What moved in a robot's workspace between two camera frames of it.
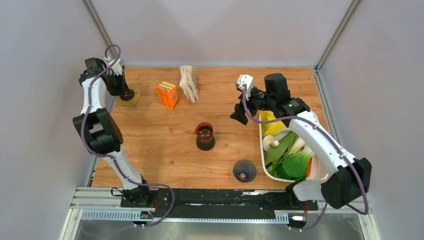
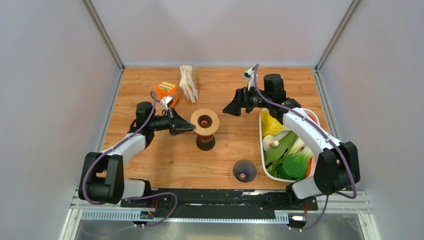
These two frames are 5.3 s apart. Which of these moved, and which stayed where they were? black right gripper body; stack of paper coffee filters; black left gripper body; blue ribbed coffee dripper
Moved: black left gripper body
Stayed: blue ribbed coffee dripper; black right gripper body; stack of paper coffee filters
